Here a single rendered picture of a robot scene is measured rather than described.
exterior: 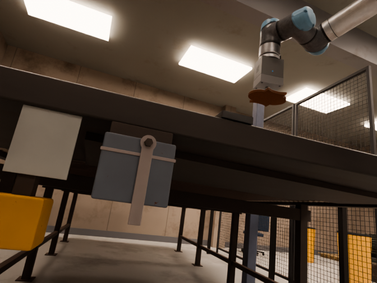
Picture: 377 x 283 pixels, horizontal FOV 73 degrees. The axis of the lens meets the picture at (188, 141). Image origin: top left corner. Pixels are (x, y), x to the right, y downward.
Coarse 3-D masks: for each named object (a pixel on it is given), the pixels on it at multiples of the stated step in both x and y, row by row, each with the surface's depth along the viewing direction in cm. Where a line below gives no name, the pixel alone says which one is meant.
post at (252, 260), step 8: (256, 104) 300; (256, 112) 296; (256, 120) 294; (248, 216) 270; (256, 216) 268; (248, 224) 267; (256, 224) 266; (248, 232) 263; (256, 232) 264; (248, 240) 261; (256, 240) 262; (248, 248) 258; (256, 248) 260; (248, 256) 256; (248, 264) 254; (248, 280) 250
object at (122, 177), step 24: (120, 144) 46; (144, 144) 47; (168, 144) 49; (120, 168) 45; (144, 168) 46; (168, 168) 48; (96, 192) 43; (120, 192) 44; (144, 192) 45; (168, 192) 47
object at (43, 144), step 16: (32, 112) 45; (48, 112) 46; (16, 128) 44; (32, 128) 45; (48, 128) 46; (64, 128) 46; (16, 144) 43; (32, 144) 44; (48, 144) 45; (64, 144) 46; (16, 160) 43; (32, 160) 44; (48, 160) 44; (64, 160) 45; (48, 176) 44; (64, 176) 45
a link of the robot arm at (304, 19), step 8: (304, 8) 83; (288, 16) 87; (296, 16) 84; (304, 16) 82; (312, 16) 85; (280, 24) 89; (288, 24) 86; (296, 24) 85; (304, 24) 84; (312, 24) 84; (280, 32) 89; (288, 32) 88; (296, 32) 87; (304, 32) 87; (312, 32) 89; (296, 40) 92; (304, 40) 91
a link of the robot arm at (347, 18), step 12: (360, 0) 82; (372, 0) 79; (348, 12) 84; (360, 12) 82; (372, 12) 81; (324, 24) 90; (336, 24) 87; (348, 24) 85; (324, 36) 90; (336, 36) 90; (312, 48) 94; (324, 48) 95
